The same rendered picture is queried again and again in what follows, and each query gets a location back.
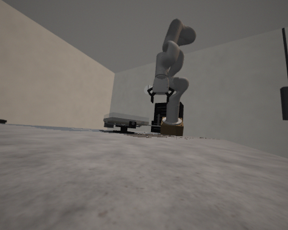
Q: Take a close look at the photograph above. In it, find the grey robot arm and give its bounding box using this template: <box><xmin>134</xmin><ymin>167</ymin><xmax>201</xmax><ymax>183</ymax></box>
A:
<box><xmin>155</xmin><ymin>18</ymin><xmax>196</xmax><ymax>125</ymax></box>

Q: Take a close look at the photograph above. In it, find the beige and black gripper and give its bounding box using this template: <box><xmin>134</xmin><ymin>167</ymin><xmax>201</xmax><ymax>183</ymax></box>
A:
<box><xmin>147</xmin><ymin>75</ymin><xmax>175</xmax><ymax>103</ymax></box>

